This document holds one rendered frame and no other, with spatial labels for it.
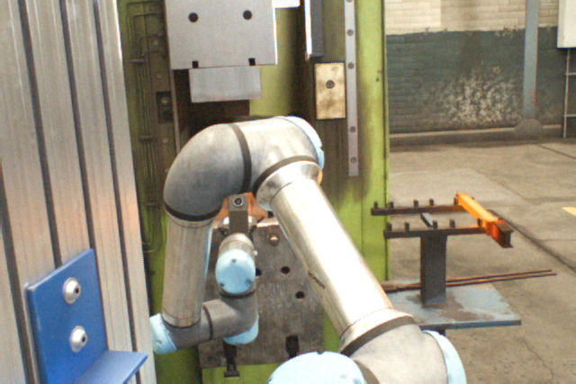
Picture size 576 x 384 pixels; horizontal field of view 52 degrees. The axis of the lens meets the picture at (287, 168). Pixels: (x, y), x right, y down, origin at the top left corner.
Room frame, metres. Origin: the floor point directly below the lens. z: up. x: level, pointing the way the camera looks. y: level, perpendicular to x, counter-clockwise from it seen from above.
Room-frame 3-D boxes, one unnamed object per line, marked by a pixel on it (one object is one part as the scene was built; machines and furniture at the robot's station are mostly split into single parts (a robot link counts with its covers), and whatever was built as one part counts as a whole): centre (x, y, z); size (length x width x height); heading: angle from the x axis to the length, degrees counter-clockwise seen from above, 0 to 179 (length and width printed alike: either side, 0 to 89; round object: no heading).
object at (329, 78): (1.83, -0.14, 1.27); 0.09 x 0.02 x 0.17; 93
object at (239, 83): (1.89, 0.17, 1.32); 0.42 x 0.20 x 0.10; 3
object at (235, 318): (1.10, 0.13, 0.89); 0.11 x 0.08 x 0.11; 119
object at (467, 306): (1.58, -0.40, 0.67); 0.40 x 0.30 x 0.02; 91
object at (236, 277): (1.11, 0.11, 0.99); 0.11 x 0.08 x 0.09; 3
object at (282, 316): (1.91, 0.12, 0.69); 0.56 x 0.38 x 0.45; 3
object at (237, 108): (1.93, 0.15, 1.24); 0.30 x 0.07 x 0.06; 3
